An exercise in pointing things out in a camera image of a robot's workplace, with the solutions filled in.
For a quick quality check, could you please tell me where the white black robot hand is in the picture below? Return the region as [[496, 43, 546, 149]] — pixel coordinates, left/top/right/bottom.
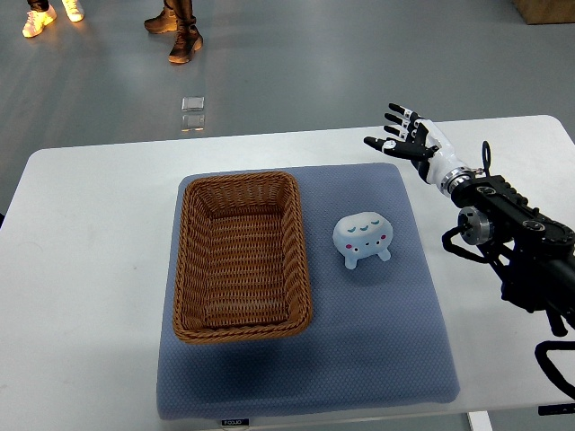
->
[[364, 103, 474, 197]]

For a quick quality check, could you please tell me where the light blue plush toy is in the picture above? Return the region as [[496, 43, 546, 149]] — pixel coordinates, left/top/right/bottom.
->
[[332, 212, 394, 269]]

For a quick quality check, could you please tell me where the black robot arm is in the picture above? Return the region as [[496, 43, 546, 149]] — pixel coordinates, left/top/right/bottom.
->
[[442, 175, 574, 337]]

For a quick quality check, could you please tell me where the brown wicker basket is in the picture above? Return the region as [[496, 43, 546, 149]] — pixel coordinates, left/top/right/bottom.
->
[[172, 172, 313, 344]]

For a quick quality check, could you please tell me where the brown wooden box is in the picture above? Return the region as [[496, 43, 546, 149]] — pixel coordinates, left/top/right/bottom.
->
[[512, 0, 574, 25]]

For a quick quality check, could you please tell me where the blue grey cushion mat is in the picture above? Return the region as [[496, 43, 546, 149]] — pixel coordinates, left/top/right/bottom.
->
[[156, 163, 459, 420]]

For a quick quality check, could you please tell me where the upper metal floor plate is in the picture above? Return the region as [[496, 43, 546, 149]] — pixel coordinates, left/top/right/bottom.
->
[[181, 96, 205, 112]]

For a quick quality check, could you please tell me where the brown boot front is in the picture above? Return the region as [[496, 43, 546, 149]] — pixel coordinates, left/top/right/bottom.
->
[[168, 22, 203, 65]]

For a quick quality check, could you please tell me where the brown boot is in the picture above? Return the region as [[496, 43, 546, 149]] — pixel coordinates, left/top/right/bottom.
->
[[168, 22, 203, 65], [144, 5, 177, 34]]

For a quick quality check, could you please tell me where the brown boot back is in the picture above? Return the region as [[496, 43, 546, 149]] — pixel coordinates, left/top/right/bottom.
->
[[144, 5, 177, 34]]

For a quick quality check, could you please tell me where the white table leg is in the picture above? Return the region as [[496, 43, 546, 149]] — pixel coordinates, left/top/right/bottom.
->
[[467, 410, 493, 431]]

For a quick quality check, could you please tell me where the black table control panel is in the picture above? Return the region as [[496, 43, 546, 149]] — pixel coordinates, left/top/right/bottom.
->
[[537, 403, 575, 417]]

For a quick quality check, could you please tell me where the right white sneaker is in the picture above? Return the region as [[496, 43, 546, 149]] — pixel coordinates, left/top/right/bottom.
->
[[62, 0, 84, 22]]

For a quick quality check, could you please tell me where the white sneaker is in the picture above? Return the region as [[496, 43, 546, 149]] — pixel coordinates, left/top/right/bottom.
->
[[22, 5, 58, 38], [62, 0, 84, 22]]

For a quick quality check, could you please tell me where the left white sneaker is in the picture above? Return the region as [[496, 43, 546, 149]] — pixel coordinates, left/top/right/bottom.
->
[[22, 5, 58, 38]]

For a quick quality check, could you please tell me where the black cable bundle lower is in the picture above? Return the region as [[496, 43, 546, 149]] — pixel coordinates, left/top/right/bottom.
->
[[534, 340, 575, 402]]

